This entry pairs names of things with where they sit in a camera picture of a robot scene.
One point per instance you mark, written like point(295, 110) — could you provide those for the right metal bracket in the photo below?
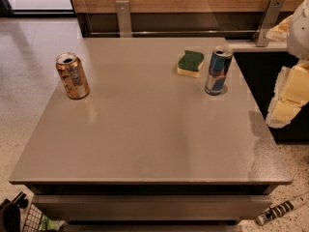
point(268, 20)

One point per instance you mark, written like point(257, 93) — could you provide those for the black object at corner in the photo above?
point(10, 213)

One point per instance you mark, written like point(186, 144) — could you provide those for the orange soda can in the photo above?
point(71, 72)

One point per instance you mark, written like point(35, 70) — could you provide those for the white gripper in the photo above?
point(299, 33)

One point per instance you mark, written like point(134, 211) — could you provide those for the green yellow sponge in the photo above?
point(191, 63)

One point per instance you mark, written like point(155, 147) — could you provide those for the wire basket with green item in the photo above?
point(37, 221)

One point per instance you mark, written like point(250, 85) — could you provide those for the wooden wall counter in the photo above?
point(232, 19)

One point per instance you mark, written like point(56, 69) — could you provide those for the black white striped tool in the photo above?
point(278, 211)

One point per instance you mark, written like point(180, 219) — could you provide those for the left metal bracket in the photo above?
point(124, 19)

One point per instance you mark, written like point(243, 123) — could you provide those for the metal bracket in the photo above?
point(268, 20)
point(124, 19)

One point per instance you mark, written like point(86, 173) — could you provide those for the blue silver energy drink can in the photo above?
point(221, 59)

